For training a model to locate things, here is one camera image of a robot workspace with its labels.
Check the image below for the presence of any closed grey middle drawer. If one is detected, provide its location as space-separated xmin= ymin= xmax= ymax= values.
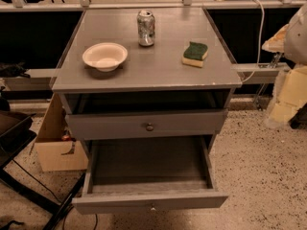
xmin=66 ymin=109 xmax=227 ymax=140

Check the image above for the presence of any green and yellow sponge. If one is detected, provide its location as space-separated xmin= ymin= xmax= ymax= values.
xmin=182 ymin=41 xmax=208 ymax=68

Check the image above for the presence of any black chair base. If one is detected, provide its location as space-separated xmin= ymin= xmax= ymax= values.
xmin=0 ymin=110 xmax=86 ymax=230

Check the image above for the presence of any cardboard box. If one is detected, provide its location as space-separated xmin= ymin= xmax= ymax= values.
xmin=35 ymin=94 xmax=88 ymax=172

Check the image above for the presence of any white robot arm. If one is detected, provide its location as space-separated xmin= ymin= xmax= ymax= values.
xmin=262 ymin=4 xmax=307 ymax=128

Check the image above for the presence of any open grey bottom drawer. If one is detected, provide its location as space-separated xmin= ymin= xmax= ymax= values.
xmin=73 ymin=136 xmax=227 ymax=214

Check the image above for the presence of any grey wooden drawer cabinet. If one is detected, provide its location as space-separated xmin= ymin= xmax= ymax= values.
xmin=51 ymin=6 xmax=244 ymax=146

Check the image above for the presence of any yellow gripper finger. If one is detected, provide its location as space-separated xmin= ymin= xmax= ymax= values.
xmin=264 ymin=64 xmax=307 ymax=128
xmin=262 ymin=24 xmax=289 ymax=53

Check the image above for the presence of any white cable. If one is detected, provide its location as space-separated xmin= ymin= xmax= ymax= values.
xmin=241 ymin=0 xmax=267 ymax=84

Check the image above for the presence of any silver soda can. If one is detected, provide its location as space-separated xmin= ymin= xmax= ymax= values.
xmin=137 ymin=10 xmax=155 ymax=47

